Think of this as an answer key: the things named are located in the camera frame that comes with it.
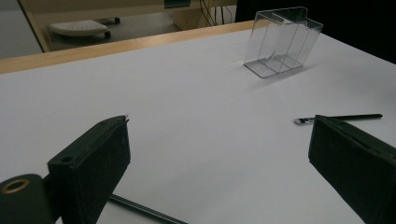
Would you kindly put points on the clear acrylic organizer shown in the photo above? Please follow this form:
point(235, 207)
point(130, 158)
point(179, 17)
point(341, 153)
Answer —
point(280, 40)

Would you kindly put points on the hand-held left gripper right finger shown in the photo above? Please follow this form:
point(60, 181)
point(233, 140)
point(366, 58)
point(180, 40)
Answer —
point(351, 168)

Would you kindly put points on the white wheeled stand base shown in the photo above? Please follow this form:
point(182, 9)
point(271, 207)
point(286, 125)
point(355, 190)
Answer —
point(77, 28)

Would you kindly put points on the beige wooden desk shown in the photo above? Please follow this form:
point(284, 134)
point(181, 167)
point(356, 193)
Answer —
point(93, 7)

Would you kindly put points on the light wooden table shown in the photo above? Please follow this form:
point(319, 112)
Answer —
point(93, 51)

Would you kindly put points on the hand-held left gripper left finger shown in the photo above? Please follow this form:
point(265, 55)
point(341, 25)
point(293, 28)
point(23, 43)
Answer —
point(90, 168)

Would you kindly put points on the thin black pen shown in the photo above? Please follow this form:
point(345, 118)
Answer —
point(146, 211)

